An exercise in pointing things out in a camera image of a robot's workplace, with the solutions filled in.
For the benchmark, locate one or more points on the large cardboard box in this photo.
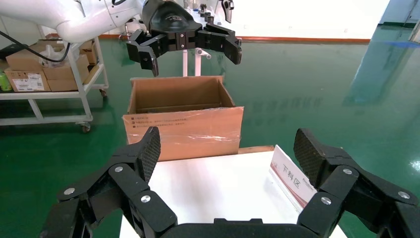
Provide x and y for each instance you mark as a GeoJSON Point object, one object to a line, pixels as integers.
{"type": "Point", "coordinates": [183, 131]}

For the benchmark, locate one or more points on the green bottle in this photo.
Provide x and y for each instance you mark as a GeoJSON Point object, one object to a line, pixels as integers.
{"type": "Point", "coordinates": [4, 82]}

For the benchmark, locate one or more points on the white metal cart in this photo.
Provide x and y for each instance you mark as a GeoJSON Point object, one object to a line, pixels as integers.
{"type": "Point", "coordinates": [49, 95]}

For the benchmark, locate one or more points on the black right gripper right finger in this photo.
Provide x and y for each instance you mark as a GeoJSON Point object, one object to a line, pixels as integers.
{"type": "Point", "coordinates": [354, 197]}

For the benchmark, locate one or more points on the wooden board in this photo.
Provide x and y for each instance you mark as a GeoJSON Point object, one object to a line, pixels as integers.
{"type": "Point", "coordinates": [256, 149]}

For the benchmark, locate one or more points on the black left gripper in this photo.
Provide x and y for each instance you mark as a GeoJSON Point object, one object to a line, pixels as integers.
{"type": "Point", "coordinates": [170, 19]}

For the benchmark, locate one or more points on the white plastic bag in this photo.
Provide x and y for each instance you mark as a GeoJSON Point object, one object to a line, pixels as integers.
{"type": "Point", "coordinates": [54, 54]}

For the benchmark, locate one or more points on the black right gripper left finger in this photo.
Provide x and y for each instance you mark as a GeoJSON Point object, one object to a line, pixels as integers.
{"type": "Point", "coordinates": [115, 197]}

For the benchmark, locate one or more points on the cardboard box with white label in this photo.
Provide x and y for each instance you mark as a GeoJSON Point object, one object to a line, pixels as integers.
{"type": "Point", "coordinates": [26, 80]}

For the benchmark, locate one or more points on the white pipe stand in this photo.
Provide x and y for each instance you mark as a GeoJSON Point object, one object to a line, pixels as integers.
{"type": "Point", "coordinates": [185, 64]}

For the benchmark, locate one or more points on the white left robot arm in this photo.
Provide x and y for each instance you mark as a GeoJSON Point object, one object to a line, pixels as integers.
{"type": "Point", "coordinates": [65, 16]}

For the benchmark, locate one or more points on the plain brown cardboard box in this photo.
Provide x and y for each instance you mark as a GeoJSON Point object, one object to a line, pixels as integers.
{"type": "Point", "coordinates": [70, 70]}
{"type": "Point", "coordinates": [89, 51]}
{"type": "Point", "coordinates": [65, 85]}
{"type": "Point", "coordinates": [23, 59]}

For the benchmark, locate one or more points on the acrylic sign with Chinese text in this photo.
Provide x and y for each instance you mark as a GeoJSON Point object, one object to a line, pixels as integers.
{"type": "Point", "coordinates": [288, 177]}

